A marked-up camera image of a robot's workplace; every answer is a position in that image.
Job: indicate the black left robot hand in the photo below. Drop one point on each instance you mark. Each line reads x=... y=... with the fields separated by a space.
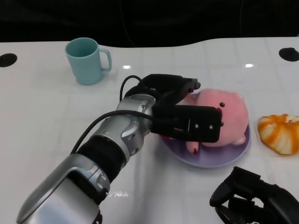
x=187 y=121

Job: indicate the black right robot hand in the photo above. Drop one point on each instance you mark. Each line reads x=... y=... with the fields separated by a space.
x=254 y=200

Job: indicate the pink plush beaver doll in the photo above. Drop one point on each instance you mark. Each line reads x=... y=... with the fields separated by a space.
x=231 y=116

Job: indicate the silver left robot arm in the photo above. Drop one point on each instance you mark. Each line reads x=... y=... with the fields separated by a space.
x=93 y=158

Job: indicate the lavender plastic plate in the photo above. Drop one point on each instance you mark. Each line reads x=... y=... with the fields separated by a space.
x=210 y=156

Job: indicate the orange white striped bread toy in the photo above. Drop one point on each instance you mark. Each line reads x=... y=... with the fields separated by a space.
x=280 y=134

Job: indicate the light blue plastic mug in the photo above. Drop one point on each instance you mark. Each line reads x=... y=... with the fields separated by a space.
x=85 y=63

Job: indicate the black round table grommet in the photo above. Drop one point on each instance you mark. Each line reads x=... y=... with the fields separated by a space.
x=7 y=59
x=289 y=54

